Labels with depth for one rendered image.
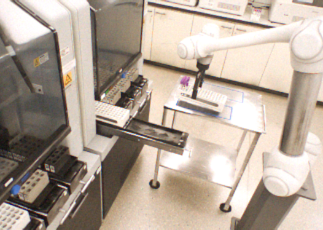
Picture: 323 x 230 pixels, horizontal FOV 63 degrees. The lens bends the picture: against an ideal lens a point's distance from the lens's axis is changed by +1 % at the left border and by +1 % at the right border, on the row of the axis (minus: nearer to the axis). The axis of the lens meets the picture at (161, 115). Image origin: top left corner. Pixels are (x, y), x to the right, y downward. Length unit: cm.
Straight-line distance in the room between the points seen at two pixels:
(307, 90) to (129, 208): 147
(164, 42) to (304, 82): 278
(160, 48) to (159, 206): 231
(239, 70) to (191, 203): 208
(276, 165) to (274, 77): 254
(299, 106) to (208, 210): 126
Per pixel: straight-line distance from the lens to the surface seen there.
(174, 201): 215
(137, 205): 210
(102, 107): 151
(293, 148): 125
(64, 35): 104
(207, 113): 163
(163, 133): 144
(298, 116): 117
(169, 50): 373
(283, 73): 371
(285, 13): 348
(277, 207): 171
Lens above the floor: 174
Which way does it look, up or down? 37 degrees down
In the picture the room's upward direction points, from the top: 8 degrees clockwise
